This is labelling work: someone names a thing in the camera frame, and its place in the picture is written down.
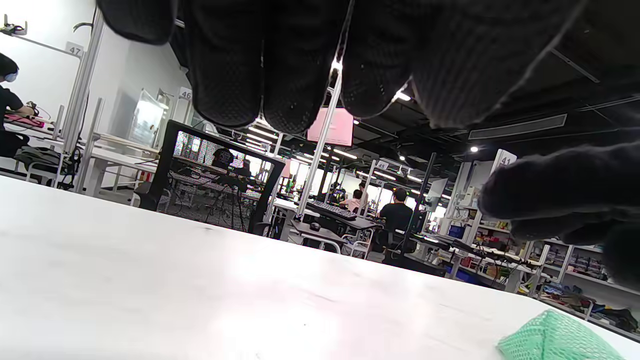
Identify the aluminium post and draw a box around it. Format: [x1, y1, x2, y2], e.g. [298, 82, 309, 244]
[295, 60, 344, 221]

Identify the black keyboard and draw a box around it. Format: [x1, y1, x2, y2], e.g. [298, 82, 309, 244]
[306, 200, 358, 221]

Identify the dark side table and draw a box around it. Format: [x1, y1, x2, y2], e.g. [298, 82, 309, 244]
[290, 212, 378, 251]

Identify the person's left hand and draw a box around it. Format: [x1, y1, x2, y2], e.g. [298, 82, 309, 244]
[95, 0, 640, 293]

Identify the green mesh toiletry bag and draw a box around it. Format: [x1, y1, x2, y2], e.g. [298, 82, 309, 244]
[497, 308, 628, 360]

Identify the white rolling wire cart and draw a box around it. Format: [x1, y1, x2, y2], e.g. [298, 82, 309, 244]
[341, 232, 373, 260]

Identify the white workbench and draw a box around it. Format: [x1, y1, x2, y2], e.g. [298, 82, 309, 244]
[87, 132, 162, 197]

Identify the white storage shelf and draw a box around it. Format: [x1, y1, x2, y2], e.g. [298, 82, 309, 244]
[517, 237, 640, 341]

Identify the black mesh office chair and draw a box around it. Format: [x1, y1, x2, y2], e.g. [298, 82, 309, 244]
[135, 119, 287, 236]

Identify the pink hanging sign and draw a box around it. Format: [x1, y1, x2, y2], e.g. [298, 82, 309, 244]
[307, 107, 355, 147]

